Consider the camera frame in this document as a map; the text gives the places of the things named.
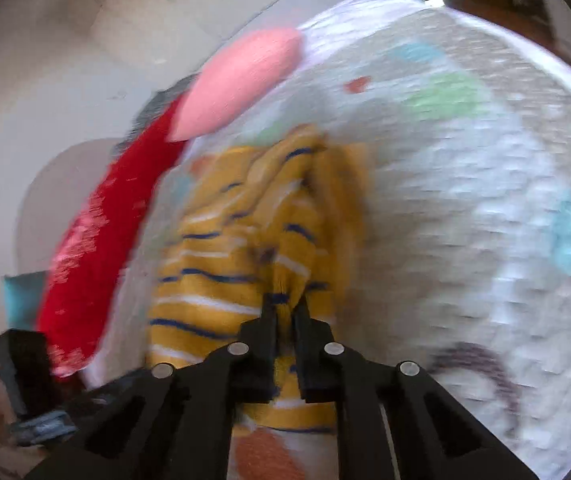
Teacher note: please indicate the grey fuzzy pillow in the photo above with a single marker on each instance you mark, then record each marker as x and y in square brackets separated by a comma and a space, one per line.
[148, 110]

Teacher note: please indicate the grey patterned quilted blanket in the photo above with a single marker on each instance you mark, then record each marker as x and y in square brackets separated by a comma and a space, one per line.
[465, 210]

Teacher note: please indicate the pink pillow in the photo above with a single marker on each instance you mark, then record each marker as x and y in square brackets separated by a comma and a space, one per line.
[235, 80]

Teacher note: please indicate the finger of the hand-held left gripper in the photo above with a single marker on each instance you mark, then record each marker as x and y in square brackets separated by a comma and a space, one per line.
[110, 390]

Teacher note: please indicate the white bed sheet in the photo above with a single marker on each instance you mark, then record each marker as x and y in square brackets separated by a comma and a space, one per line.
[345, 15]

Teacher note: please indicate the light rounded headboard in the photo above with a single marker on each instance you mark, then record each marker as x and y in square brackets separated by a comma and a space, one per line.
[50, 200]

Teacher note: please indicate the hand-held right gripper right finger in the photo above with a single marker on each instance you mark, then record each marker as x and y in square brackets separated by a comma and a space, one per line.
[315, 360]

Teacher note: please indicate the teal cushion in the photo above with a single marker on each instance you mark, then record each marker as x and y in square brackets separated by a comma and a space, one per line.
[23, 300]

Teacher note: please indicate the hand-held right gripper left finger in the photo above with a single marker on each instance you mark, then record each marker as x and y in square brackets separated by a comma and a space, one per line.
[258, 360]

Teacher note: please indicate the red pillow with white print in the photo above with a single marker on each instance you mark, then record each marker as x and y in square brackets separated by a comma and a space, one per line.
[95, 240]

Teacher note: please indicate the mustard striped knit sweater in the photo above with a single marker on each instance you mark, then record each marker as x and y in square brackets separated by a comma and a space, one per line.
[205, 280]

